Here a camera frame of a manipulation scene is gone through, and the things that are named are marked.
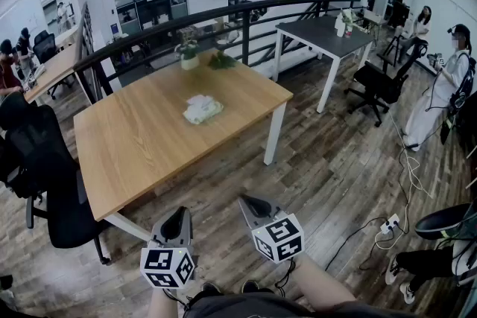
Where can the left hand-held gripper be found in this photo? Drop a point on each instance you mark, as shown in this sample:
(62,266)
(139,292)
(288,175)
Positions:
(164,266)

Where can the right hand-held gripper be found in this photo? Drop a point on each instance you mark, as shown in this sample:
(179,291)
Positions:
(279,238)

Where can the wet wipe pack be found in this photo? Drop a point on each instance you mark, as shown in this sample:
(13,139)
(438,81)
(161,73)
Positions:
(203,111)

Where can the person's left forearm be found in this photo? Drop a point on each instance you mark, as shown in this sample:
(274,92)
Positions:
(164,303)

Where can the person's right forearm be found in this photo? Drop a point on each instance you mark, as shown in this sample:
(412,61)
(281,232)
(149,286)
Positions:
(320,283)

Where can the person's left shoe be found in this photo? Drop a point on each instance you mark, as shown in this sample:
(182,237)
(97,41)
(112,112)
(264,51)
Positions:
(211,288)

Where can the person's shoe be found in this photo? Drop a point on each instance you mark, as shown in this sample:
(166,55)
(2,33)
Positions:
(251,286)
(211,288)

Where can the person's right shoe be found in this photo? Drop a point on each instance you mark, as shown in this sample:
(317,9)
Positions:
(251,286)

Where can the wooden table with white legs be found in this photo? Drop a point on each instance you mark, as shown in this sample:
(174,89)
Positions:
(149,145)

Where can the person's black shirt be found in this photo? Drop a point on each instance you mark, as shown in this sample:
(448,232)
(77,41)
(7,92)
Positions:
(261,307)

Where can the white power strip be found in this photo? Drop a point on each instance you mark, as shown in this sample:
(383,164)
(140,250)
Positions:
(390,224)

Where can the black office chair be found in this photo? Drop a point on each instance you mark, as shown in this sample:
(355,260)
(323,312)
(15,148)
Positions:
(44,46)
(41,152)
(384,83)

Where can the green leafy plant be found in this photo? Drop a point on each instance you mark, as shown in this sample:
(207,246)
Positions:
(222,60)

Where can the white pot with flowers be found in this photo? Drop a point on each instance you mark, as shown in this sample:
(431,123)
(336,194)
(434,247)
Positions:
(189,57)

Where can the black round seat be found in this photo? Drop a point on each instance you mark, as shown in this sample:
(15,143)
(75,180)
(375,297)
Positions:
(441,221)

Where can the grey table with white legs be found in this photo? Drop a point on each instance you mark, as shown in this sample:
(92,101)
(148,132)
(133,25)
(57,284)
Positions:
(324,35)

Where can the wooden desk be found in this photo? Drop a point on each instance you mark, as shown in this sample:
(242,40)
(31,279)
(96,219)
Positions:
(56,70)

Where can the white vase with flowers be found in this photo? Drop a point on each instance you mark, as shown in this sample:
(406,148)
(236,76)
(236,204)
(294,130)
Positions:
(344,24)

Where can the black curved railing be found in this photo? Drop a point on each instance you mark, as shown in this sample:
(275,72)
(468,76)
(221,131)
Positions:
(186,20)

